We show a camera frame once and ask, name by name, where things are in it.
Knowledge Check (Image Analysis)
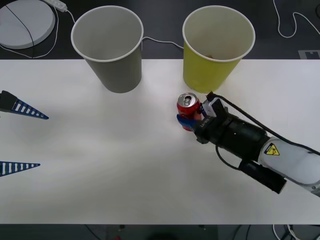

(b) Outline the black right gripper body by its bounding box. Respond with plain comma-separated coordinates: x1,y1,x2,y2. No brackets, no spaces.
194,107,234,146

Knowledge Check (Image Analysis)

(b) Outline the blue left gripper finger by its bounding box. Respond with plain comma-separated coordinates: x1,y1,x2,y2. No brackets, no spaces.
0,90,50,120
0,161,41,178

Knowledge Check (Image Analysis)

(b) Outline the red drink can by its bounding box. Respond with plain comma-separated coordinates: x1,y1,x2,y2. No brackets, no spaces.
176,92,203,132

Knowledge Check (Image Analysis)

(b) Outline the yellow-green plastic waste bin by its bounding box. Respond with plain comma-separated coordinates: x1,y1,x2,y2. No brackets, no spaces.
182,5,256,94

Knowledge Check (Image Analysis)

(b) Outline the round white disc base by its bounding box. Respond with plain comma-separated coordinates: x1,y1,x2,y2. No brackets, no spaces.
0,0,56,50

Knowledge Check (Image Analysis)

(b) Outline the grey plastic waste bin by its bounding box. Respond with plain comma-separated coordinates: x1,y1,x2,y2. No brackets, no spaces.
70,5,144,94

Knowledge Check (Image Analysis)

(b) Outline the white power strip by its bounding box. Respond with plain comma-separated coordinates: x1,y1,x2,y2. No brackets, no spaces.
42,0,68,12

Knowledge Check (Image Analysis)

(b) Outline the thin white cable loop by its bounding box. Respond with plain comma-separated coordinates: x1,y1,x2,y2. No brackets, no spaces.
0,4,60,60

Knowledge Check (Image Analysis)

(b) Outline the thin black cable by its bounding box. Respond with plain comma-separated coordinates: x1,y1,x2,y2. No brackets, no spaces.
5,4,35,59

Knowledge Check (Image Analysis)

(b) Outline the white power strip cable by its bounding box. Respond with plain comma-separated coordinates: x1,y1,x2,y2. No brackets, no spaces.
64,8,185,50

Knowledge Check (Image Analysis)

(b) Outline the white cable under table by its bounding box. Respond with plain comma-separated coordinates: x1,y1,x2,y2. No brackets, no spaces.
271,224,301,240

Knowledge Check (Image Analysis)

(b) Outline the white wavy cable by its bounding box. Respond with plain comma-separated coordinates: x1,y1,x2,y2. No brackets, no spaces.
272,0,320,39

